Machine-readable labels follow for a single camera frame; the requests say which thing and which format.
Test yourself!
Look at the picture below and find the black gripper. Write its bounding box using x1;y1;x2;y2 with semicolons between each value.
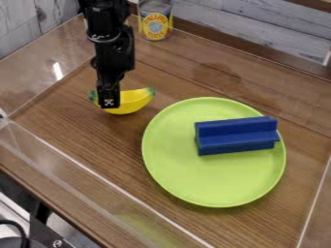
91;25;135;109

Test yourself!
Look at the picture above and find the yellow toy banana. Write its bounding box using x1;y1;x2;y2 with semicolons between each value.
103;87;157;115

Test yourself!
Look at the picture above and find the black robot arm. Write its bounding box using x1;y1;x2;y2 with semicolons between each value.
79;0;135;109

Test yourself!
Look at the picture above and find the green round plate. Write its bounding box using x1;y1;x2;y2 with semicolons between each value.
142;97;288;208

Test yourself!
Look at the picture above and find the blue plastic block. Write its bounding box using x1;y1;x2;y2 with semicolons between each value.
194;116;281;156

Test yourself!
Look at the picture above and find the clear acrylic enclosure wall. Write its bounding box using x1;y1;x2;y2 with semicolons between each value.
0;114;214;248

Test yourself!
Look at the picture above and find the black cable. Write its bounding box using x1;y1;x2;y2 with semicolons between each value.
0;219;31;248

